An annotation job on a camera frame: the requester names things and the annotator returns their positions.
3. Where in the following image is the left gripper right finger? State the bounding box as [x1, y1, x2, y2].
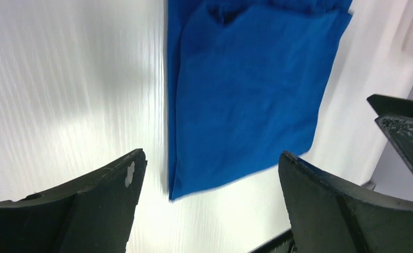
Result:
[278, 151, 413, 252]

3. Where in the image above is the blue printed t shirt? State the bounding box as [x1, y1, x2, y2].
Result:
[167, 1, 352, 201]

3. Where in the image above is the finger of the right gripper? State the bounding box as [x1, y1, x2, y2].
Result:
[367, 94, 413, 174]

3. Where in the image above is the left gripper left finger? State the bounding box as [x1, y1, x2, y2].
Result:
[0, 149, 147, 252]

